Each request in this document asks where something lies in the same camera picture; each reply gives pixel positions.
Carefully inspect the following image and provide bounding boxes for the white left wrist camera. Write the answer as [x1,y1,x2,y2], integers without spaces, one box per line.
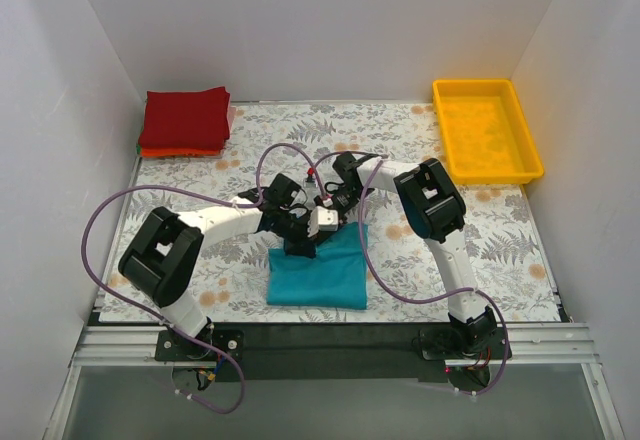
[308,206,340,237]

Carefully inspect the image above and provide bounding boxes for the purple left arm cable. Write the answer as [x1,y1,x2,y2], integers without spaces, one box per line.
[80,143,334,415]

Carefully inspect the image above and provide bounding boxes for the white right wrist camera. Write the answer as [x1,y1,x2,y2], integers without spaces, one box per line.
[303,168,321,206]

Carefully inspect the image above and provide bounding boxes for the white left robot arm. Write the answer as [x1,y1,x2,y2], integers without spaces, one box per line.
[118,174,319,340]

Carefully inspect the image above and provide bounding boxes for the aluminium frame rail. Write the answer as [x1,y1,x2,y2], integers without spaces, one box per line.
[71,323,600,366]

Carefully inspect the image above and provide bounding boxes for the teal t-shirt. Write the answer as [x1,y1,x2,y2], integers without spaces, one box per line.
[266,223,368,310]

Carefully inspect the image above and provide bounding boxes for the folded orange t-shirt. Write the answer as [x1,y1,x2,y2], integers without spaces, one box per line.
[139,147,221,158]

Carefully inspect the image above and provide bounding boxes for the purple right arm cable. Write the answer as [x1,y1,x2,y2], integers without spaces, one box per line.
[305,150,512,397]

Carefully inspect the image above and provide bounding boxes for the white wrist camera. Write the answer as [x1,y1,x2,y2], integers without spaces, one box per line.
[308,206,340,237]
[303,168,321,206]

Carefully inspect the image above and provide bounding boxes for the folded pink t-shirt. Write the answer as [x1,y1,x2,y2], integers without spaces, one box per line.
[216,104,236,150]

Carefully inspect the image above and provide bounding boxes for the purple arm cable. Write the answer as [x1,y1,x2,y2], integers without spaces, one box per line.
[80,143,334,415]
[305,150,512,397]

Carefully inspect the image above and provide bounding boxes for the yellow plastic tray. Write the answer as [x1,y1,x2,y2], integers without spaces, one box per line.
[432,78,544,185]

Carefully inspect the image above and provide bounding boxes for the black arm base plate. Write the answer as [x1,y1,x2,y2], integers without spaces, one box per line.
[154,320,514,384]

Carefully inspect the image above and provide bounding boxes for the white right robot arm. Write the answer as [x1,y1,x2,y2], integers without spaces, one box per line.
[330,151,497,354]

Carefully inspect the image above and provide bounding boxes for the folded red t-shirt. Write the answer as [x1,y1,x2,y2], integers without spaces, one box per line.
[138,86,231,152]

